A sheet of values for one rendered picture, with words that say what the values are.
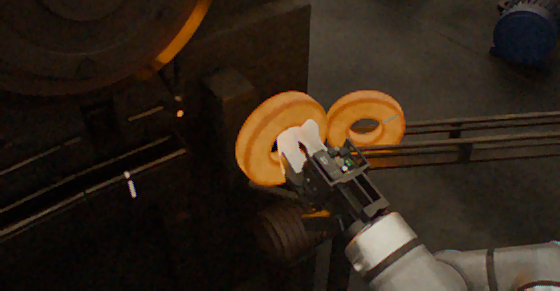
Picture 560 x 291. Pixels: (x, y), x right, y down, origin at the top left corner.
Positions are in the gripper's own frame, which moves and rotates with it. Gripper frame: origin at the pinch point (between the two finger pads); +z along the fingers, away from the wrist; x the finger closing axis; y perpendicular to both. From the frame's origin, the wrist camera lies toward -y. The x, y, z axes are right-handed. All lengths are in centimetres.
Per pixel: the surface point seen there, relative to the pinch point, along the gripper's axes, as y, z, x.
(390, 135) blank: -14.1, -3.3, -26.8
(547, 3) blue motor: -62, 38, -193
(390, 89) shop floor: -101, 50, -117
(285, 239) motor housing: -33.0, -6.1, -3.4
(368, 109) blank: -8.7, 1.4, -22.5
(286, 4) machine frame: -5.7, 30.2, -22.2
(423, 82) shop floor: -100, 46, -135
